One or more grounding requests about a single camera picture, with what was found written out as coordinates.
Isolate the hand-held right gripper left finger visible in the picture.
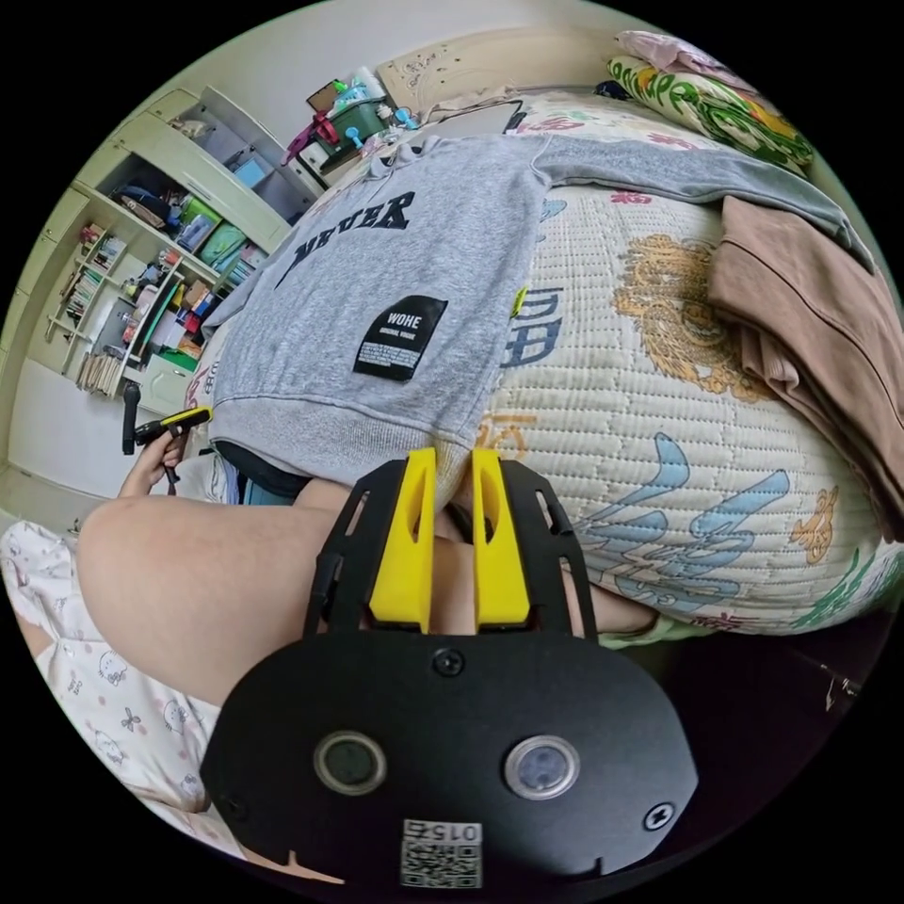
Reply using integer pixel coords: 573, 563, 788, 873
367, 448, 438, 636

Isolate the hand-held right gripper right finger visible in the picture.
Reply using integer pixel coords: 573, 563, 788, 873
471, 448, 532, 628

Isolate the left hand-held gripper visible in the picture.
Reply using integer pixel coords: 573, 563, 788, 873
135, 406, 215, 489

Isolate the gray hoodie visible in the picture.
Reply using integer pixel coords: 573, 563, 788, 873
201, 131, 879, 497

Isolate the person's left hand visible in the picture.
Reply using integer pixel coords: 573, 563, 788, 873
116, 430, 190, 504

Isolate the person's body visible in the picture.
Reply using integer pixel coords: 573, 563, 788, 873
0, 439, 659, 867

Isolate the bed with printed quilted sheet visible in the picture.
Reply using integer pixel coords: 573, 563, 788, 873
185, 27, 904, 640

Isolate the pale green shelf cupboard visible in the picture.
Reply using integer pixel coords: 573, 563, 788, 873
27, 84, 320, 405

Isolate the nightstand with green basket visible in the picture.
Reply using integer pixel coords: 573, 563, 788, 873
282, 67, 427, 186

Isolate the pile of clothes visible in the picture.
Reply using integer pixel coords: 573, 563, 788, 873
705, 194, 904, 545

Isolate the green patterned pillow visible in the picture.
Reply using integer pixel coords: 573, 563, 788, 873
606, 53, 817, 178

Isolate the pink folded blanket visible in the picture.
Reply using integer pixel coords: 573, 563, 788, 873
620, 29, 751, 80

